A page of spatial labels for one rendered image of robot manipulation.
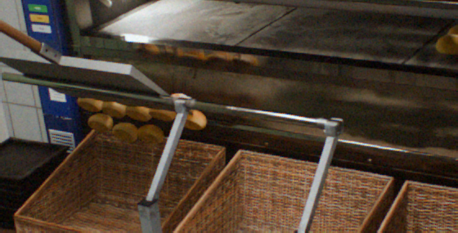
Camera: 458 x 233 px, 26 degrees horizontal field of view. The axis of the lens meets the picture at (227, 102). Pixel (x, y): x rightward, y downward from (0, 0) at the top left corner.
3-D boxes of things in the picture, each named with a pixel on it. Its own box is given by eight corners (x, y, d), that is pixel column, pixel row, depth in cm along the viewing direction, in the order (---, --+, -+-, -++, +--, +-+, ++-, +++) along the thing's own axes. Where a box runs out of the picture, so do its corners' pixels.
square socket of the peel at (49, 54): (40, 53, 278) (43, 42, 279) (30, 51, 280) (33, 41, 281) (59, 64, 285) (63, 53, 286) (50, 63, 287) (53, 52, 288)
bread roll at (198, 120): (206, 133, 311) (213, 119, 314) (199, 121, 306) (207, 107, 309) (180, 128, 316) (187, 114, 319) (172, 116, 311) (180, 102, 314)
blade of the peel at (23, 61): (128, 74, 272) (132, 64, 272) (-12, 55, 301) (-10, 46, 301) (194, 114, 301) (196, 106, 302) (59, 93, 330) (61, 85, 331)
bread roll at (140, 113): (152, 124, 322) (159, 111, 325) (145, 112, 317) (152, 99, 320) (127, 119, 327) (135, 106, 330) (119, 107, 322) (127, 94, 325)
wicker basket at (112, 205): (108, 191, 364) (96, 123, 354) (237, 218, 334) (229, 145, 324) (18, 255, 327) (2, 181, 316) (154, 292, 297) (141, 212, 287)
